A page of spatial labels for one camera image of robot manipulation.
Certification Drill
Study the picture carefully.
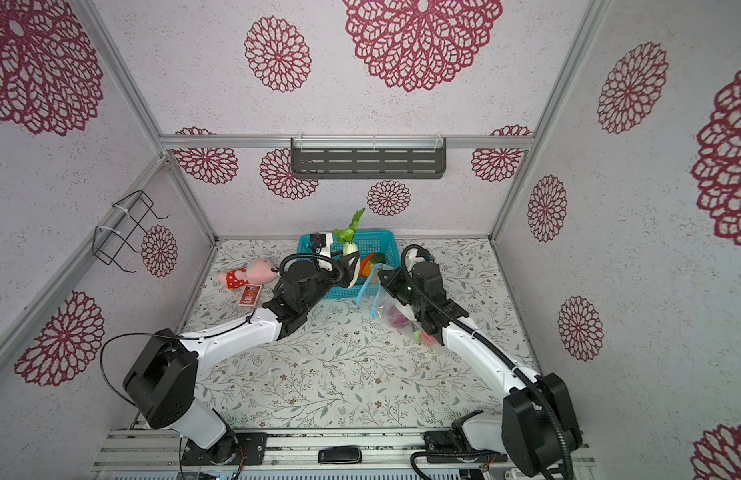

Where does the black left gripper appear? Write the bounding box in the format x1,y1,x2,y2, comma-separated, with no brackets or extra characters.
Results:
301,248,358,313

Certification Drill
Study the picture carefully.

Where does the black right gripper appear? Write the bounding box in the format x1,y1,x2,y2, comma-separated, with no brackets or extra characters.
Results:
379,268,428,317

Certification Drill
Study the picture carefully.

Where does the clear zip top bag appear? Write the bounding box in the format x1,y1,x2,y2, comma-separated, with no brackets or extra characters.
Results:
354,263,443,351

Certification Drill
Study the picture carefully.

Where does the purple onion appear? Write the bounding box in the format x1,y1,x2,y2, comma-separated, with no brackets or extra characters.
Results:
386,306,410,330

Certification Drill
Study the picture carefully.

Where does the white radish with leaves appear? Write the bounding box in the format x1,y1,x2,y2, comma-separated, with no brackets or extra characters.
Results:
334,208,366,257

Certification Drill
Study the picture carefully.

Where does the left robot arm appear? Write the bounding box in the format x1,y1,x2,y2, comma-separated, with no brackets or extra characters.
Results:
122,251,360,465

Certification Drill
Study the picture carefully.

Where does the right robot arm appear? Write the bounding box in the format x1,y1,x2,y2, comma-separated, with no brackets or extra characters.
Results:
379,262,582,479

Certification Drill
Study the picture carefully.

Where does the orange carrot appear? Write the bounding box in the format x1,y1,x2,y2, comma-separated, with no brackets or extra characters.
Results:
360,255,375,278

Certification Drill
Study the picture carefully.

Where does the green yellow cucumber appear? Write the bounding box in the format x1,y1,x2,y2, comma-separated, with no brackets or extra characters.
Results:
366,253,386,268

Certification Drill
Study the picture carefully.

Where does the teal plastic basket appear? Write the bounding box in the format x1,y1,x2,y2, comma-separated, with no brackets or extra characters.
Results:
326,230,400,299

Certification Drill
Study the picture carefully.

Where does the red card pack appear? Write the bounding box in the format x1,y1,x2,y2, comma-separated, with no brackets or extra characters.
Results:
240,284,262,308

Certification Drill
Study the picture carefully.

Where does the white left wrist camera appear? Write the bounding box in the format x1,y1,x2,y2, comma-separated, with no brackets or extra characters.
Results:
310,232,334,271

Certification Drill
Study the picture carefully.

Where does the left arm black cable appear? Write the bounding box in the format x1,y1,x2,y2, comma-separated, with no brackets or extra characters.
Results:
98,253,348,475

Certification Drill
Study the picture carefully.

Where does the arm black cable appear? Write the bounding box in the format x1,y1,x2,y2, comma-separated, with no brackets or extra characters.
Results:
399,243,575,480
98,253,348,475

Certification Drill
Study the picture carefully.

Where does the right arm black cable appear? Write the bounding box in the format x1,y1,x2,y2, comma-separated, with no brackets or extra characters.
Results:
399,243,575,480

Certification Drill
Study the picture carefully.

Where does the grey wall shelf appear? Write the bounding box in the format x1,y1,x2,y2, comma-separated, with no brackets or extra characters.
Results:
290,137,447,180

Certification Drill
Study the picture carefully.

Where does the small black device on rail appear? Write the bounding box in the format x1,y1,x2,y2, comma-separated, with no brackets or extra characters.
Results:
318,446,362,465

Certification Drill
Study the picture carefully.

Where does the black wire wall rack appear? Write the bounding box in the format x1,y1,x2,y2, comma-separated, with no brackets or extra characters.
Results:
90,189,168,274

